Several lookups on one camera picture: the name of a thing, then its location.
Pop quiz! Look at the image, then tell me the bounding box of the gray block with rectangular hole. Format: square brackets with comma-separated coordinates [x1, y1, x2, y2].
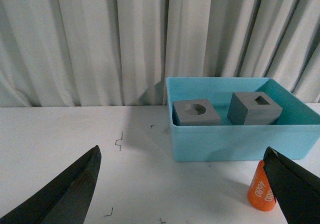
[227, 92, 283, 125]

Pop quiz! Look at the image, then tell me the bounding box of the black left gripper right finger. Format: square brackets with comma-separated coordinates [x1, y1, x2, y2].
[263, 147, 320, 224]

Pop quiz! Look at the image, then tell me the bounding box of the gray block with round hole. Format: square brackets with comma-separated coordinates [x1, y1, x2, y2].
[172, 99, 221, 126]

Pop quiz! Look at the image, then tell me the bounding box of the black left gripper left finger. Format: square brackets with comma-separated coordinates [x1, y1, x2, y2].
[0, 146, 102, 224]

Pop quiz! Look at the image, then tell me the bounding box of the light blue plastic box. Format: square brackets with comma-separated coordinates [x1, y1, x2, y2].
[166, 77, 320, 162]

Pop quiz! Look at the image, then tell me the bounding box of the white pleated curtain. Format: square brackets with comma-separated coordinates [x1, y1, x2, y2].
[0, 0, 320, 107]

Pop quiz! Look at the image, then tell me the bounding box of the orange cylinder with white text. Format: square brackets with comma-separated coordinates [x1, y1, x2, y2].
[247, 160, 277, 212]

